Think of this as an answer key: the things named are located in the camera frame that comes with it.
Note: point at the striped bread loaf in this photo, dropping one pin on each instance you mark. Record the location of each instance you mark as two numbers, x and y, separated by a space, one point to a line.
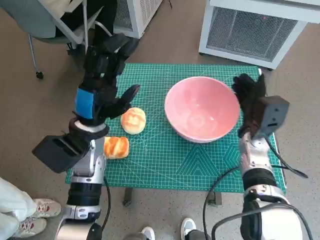
116 147

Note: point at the person in dark trousers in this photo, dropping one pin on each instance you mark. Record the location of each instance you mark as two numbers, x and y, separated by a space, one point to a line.
187 225

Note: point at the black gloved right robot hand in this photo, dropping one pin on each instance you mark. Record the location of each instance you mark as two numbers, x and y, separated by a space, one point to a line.
250 100

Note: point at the small white mesh-front unit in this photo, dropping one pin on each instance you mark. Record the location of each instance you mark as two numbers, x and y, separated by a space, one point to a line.
140 15

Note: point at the large white mesh-front unit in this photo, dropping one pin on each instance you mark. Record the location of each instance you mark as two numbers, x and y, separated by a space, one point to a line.
250 30

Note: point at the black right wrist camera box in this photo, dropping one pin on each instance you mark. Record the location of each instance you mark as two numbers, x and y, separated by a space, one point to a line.
273 115

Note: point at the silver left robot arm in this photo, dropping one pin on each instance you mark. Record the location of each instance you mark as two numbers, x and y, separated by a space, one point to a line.
85 180

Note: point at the grey office chair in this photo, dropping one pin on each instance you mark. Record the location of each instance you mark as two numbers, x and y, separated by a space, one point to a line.
30 17

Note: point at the pink bowl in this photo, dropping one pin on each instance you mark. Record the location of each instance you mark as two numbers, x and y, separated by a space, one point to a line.
200 110

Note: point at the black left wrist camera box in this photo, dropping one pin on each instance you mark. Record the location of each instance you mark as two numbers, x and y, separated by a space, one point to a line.
57 152

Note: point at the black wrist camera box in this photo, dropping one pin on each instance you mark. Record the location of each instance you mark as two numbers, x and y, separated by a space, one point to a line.
273 115
57 152

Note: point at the green cutting mat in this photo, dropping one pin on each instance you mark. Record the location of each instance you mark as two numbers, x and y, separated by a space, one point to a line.
155 160

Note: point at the seated person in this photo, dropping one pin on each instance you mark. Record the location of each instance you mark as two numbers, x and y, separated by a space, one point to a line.
75 15

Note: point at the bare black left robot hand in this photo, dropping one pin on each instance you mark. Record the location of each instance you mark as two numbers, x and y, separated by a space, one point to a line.
100 82

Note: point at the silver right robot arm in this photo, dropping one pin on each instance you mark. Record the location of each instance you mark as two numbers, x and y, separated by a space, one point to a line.
260 175

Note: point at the round bread bun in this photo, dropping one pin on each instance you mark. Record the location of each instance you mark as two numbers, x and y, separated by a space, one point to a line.
133 121

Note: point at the black table leg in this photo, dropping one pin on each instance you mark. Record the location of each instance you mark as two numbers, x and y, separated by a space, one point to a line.
127 197
215 198

